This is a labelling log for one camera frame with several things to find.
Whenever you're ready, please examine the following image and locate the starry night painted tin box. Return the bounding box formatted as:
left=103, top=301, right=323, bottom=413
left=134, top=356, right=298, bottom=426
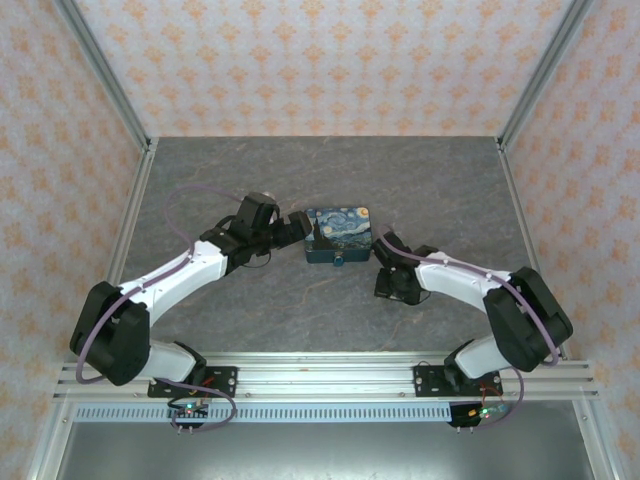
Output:
left=303, top=205, right=374, bottom=267

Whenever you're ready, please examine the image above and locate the circuit board with lights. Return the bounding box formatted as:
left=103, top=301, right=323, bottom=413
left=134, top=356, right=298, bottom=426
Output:
left=451, top=398, right=512, bottom=427
left=166, top=398, right=210, bottom=422

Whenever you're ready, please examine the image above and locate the grey metal sheet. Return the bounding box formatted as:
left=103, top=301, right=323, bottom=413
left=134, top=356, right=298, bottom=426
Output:
left=63, top=422, right=597, bottom=480

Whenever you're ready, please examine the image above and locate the aluminium side rail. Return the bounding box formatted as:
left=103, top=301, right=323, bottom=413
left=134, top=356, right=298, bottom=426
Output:
left=78, top=138, right=160, bottom=362
left=495, top=140, right=572, bottom=362

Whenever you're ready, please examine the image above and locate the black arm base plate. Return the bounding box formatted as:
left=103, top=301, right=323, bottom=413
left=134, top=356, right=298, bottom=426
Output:
left=413, top=364, right=502, bottom=399
left=146, top=365, right=239, bottom=399

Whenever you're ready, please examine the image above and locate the aluminium cross rail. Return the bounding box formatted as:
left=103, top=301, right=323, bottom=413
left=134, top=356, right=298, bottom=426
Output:
left=51, top=351, right=599, bottom=402

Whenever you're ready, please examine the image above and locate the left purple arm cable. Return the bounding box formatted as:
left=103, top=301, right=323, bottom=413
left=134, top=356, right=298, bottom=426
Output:
left=74, top=183, right=240, bottom=434

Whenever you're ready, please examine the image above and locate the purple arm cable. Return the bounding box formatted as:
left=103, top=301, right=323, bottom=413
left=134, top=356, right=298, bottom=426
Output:
left=74, top=183, right=240, bottom=434
left=379, top=227, right=562, bottom=432

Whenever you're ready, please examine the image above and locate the grey slotted cable duct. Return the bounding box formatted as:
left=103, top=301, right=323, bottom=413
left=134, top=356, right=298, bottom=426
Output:
left=73, top=403, right=507, bottom=425

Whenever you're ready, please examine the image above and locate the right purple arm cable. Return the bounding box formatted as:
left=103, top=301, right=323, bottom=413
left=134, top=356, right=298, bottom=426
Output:
left=379, top=227, right=562, bottom=432

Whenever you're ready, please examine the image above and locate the aluminium frame post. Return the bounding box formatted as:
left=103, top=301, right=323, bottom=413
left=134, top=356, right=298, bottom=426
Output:
left=53, top=0, right=153, bottom=151
left=497, top=0, right=594, bottom=147

